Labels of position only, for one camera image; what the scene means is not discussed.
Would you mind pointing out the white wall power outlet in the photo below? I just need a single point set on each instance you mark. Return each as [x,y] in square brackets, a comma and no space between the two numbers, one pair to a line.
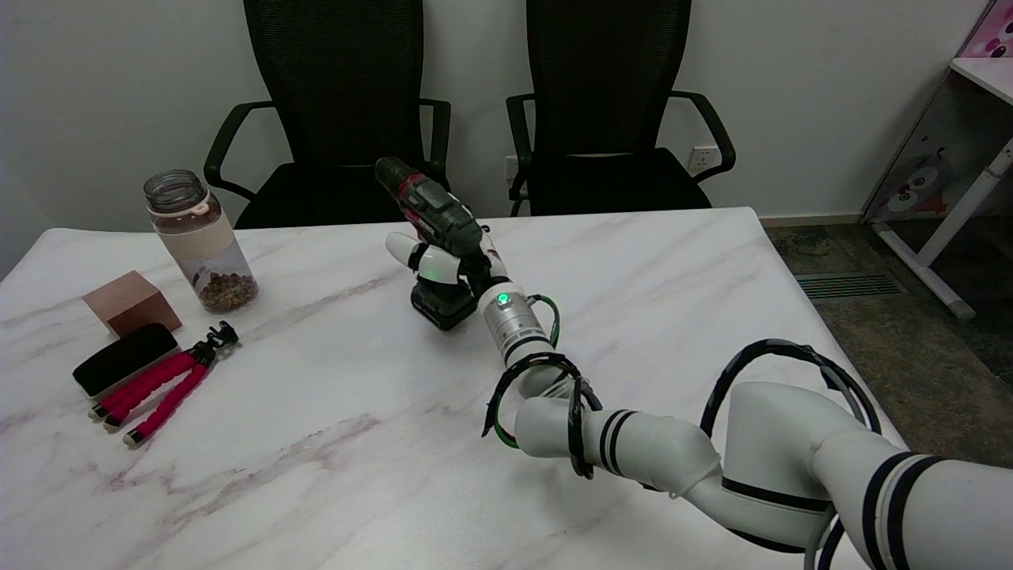
[702,158]
[510,168]

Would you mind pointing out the dark green power screwdriver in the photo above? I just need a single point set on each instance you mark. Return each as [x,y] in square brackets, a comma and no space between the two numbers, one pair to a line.
[434,210]

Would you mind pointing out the pink printed board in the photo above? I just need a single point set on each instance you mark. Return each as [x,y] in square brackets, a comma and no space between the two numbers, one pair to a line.
[993,32]

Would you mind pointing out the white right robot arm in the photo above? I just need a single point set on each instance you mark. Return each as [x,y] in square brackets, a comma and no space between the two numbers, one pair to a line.
[657,451]

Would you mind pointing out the black oblong case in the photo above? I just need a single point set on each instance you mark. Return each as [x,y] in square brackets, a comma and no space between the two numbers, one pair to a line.
[127,358]

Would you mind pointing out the red flexible mini tripod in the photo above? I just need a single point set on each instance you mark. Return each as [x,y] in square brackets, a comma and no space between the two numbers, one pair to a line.
[162,388]

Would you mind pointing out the dark floor vent grille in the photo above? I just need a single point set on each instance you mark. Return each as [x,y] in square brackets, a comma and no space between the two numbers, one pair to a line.
[847,285]

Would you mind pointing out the copper brown cube block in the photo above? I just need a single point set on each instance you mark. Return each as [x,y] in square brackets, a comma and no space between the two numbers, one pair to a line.
[130,301]

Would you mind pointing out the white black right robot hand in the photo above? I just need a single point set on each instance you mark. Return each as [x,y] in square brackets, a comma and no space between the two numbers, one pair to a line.
[431,261]

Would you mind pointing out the clear jar with nuts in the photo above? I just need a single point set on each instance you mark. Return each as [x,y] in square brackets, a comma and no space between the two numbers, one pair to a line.
[207,245]

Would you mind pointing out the black mesh office chair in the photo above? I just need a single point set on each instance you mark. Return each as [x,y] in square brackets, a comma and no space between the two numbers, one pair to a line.
[605,87]
[336,87]

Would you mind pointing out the white desk with slanted leg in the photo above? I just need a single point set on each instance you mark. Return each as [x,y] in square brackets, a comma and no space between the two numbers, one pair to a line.
[961,214]

